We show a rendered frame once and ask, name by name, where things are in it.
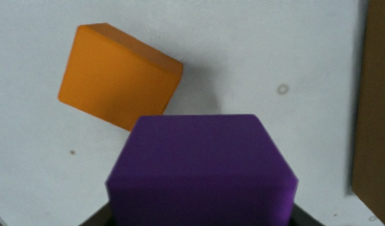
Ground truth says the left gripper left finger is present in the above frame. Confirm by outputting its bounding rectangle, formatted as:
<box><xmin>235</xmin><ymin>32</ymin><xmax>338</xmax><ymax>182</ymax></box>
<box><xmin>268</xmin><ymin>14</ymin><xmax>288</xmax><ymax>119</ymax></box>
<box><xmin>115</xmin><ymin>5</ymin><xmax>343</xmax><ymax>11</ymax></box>
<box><xmin>78</xmin><ymin>201</ymin><xmax>115</xmax><ymax>226</ymax></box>

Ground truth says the wooden tray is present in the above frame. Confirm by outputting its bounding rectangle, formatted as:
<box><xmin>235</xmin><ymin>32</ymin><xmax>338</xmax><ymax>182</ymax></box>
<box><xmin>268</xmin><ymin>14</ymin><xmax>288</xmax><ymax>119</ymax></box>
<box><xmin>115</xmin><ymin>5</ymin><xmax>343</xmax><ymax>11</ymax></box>
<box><xmin>351</xmin><ymin>0</ymin><xmax>385</xmax><ymax>226</ymax></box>

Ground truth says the purple block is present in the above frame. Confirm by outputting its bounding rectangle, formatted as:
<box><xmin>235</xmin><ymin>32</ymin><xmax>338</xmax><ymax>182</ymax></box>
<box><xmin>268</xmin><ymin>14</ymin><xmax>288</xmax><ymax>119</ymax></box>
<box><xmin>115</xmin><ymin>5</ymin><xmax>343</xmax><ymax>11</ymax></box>
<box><xmin>105</xmin><ymin>114</ymin><xmax>299</xmax><ymax>226</ymax></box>

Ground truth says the orange block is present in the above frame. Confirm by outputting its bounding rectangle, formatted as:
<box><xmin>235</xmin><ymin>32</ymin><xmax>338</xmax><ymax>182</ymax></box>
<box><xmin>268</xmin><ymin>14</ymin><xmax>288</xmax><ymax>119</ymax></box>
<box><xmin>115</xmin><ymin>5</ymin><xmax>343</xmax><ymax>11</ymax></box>
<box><xmin>56</xmin><ymin>23</ymin><xmax>182</xmax><ymax>132</ymax></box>

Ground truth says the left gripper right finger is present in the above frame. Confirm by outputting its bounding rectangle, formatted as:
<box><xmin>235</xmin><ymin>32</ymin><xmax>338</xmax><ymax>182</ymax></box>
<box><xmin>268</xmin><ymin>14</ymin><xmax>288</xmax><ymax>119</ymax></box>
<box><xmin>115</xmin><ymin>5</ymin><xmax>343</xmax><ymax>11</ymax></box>
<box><xmin>288</xmin><ymin>202</ymin><xmax>325</xmax><ymax>226</ymax></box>

